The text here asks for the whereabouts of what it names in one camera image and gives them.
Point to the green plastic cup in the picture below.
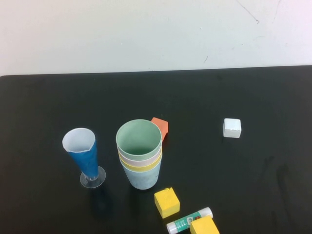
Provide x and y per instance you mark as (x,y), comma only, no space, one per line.
(139,139)

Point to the pink plastic cup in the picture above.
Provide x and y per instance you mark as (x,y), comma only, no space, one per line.
(131,162)

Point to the yellow plastic cup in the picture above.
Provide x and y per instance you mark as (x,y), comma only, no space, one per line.
(143,169)

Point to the orange foam cube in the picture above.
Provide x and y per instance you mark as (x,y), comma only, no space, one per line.
(162,125)

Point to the light blue plastic cup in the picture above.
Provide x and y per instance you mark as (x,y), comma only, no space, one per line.
(143,181)

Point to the white foam cube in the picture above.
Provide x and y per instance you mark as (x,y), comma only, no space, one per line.
(232,128)

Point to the blue conical glass, clear foot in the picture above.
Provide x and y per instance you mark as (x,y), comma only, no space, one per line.
(85,161)

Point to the yellow cube with chipped edge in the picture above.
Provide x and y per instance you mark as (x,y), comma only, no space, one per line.
(167,203)

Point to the green-labelled white glue stick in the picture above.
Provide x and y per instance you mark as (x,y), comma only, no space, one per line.
(180,223)

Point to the plain yellow cube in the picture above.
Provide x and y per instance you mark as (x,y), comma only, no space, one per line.
(203,226)

